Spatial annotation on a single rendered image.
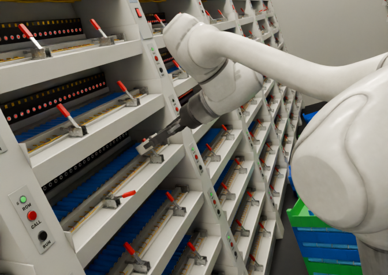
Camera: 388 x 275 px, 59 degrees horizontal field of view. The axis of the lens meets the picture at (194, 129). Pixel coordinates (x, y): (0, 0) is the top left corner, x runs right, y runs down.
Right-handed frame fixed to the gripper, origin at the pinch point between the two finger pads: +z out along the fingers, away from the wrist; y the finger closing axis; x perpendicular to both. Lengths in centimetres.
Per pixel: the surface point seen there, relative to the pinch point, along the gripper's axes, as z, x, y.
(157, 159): -0.1, -5.5, -1.1
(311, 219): -15, -67, 43
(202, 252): 11.6, -42.9, 5.2
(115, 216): -1.1, -8.4, -29.8
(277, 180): 22, -80, 135
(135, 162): 4.0, -2.2, -5.4
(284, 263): 18, -95, 64
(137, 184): 0.2, -6.7, -14.9
